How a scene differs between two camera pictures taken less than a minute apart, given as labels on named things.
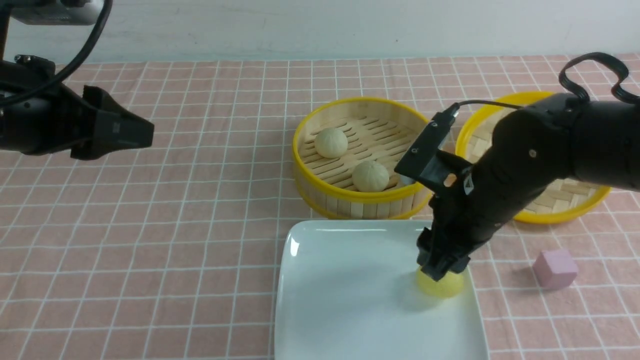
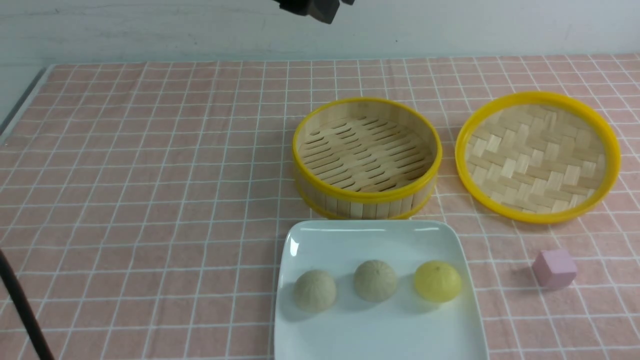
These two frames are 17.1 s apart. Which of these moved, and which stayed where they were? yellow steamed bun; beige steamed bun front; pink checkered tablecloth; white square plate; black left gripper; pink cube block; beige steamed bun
Moved: black left gripper; beige steamed bun front; beige steamed bun
Stayed: white square plate; pink cube block; yellow steamed bun; pink checkered tablecloth
